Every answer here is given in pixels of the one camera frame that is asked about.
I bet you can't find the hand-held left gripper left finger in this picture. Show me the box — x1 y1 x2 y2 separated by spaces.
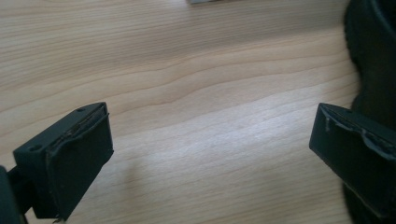
12 102 115 222

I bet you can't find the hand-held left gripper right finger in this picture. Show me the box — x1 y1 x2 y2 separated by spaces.
308 103 396 220

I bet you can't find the black cloth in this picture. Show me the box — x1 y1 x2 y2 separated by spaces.
342 0 396 224

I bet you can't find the grey flat object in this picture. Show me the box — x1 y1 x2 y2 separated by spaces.
187 0 223 5

